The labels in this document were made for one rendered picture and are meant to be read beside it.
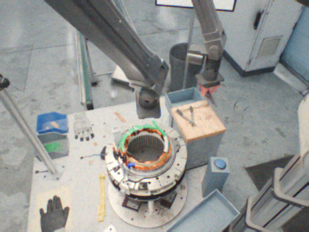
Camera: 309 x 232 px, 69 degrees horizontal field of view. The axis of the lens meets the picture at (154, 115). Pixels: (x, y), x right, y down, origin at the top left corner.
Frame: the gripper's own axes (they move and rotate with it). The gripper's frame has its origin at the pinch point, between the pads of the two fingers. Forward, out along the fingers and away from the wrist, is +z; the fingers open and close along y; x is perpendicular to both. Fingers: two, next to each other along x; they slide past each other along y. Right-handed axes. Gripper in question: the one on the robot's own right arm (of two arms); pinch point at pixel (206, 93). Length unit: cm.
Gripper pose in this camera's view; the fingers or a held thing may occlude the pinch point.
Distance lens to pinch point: 101.0
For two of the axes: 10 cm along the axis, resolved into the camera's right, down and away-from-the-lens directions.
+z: 0.1, 6.8, 7.4
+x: 3.2, 7.0, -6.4
